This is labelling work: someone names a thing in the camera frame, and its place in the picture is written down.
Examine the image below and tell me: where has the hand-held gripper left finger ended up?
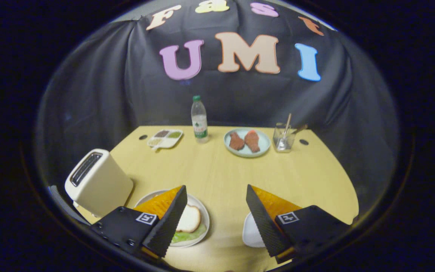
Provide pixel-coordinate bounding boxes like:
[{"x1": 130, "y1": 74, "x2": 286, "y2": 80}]
[{"x1": 89, "y1": 185, "x2": 188, "y2": 259}]

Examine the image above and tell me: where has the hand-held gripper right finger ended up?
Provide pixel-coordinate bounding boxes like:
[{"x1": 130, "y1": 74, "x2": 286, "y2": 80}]
[{"x1": 245, "y1": 184, "x2": 351, "y2": 264}]

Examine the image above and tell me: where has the plain bread slice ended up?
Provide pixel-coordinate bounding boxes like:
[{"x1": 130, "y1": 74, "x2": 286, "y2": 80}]
[{"x1": 176, "y1": 204, "x2": 202, "y2": 233}]

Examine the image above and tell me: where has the green lettuce leaf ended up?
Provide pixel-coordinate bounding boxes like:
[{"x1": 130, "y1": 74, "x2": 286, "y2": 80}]
[{"x1": 171, "y1": 224, "x2": 207, "y2": 243}]

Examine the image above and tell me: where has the white rounded square plate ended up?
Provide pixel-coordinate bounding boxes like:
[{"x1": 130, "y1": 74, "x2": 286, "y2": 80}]
[{"x1": 242, "y1": 212, "x2": 266, "y2": 248}]

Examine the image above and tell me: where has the beige round plate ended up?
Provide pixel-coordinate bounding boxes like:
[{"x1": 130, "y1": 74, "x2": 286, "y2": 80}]
[{"x1": 134, "y1": 189, "x2": 210, "y2": 248}]

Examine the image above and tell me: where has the light blue round plate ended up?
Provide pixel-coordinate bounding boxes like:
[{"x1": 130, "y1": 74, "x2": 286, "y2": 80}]
[{"x1": 224, "y1": 128, "x2": 271, "y2": 158}]

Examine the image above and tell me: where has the white toaster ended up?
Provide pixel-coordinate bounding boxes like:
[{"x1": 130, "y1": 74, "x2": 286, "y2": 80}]
[{"x1": 64, "y1": 148, "x2": 134, "y2": 218}]

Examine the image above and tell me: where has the white divided condiment dish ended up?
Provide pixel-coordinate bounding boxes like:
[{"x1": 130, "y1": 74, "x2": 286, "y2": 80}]
[{"x1": 147, "y1": 129, "x2": 184, "y2": 150}]

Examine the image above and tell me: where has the reddish meat patty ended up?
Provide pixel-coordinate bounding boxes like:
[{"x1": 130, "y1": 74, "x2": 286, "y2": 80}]
[{"x1": 244, "y1": 130, "x2": 261, "y2": 153}]

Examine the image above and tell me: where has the clear square utensil holder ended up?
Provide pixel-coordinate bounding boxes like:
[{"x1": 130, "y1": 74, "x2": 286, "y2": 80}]
[{"x1": 273, "y1": 122, "x2": 297, "y2": 153}]

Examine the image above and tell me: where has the brown meat patty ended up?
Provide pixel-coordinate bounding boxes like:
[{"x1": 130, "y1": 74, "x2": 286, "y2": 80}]
[{"x1": 229, "y1": 132, "x2": 245, "y2": 151}]

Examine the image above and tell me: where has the clear plastic water bottle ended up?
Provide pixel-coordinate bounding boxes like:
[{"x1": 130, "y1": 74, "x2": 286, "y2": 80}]
[{"x1": 191, "y1": 95, "x2": 210, "y2": 144}]

